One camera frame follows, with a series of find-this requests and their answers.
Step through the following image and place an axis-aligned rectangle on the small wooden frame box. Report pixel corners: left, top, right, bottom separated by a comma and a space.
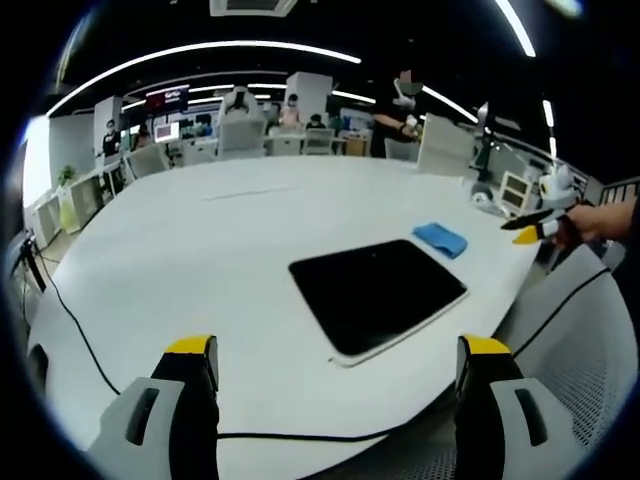
499, 170, 534, 210

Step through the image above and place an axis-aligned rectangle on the round silver stand base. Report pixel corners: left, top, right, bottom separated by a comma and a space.
470, 182, 501, 209

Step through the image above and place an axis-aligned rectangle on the black cable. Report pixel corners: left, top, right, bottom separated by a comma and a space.
27, 238, 457, 442

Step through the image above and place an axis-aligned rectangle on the white low cabinet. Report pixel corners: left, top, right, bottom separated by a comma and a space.
32, 174, 106, 246

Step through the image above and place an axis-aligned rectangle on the red wall screen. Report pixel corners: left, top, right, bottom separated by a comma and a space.
145, 88, 190, 114

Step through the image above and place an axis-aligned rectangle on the person's right hand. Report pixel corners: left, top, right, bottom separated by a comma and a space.
553, 204, 612, 250

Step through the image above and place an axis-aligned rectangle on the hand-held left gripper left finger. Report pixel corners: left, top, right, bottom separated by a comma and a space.
87, 334, 222, 480

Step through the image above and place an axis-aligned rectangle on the ceiling air vent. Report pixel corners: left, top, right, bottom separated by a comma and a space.
209, 0, 287, 17

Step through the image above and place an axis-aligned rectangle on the black tripod stand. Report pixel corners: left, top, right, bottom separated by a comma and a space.
10, 234, 47, 296

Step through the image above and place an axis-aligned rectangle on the blue cleaning cloth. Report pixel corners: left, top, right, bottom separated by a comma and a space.
412, 222, 469, 260

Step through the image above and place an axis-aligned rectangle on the white robot figure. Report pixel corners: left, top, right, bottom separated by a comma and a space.
222, 85, 261, 122

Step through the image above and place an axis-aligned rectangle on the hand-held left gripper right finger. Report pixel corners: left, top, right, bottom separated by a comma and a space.
453, 334, 581, 480

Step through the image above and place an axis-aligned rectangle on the white mesh office chair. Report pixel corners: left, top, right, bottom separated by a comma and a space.
492, 245, 632, 471

